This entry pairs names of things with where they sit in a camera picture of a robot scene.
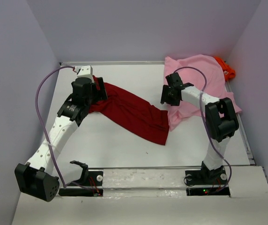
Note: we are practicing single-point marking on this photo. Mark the pink t shirt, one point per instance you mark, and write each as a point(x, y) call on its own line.
point(203, 72)

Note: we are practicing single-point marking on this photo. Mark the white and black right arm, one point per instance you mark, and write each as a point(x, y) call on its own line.
point(220, 122)

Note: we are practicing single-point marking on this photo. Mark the white back table rail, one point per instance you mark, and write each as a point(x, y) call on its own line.
point(96, 63)

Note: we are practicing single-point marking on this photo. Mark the orange cloth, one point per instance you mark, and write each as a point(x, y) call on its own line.
point(228, 71)

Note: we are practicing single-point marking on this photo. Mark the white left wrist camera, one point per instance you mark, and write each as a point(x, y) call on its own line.
point(84, 72)

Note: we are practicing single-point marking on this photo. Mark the dark red t shirt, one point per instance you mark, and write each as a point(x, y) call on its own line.
point(134, 114)

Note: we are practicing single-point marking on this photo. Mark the white cardboard front cover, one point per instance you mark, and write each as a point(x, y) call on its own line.
point(154, 197)

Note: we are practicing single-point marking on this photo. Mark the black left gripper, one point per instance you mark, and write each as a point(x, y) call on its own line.
point(100, 95)

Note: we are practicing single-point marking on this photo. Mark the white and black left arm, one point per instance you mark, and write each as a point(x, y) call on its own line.
point(35, 177)

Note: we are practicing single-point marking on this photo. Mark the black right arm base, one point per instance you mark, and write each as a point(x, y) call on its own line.
point(206, 185)

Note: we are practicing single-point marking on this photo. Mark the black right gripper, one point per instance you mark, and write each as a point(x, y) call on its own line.
point(165, 98)

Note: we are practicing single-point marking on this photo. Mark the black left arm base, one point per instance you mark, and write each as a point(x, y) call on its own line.
point(92, 186)

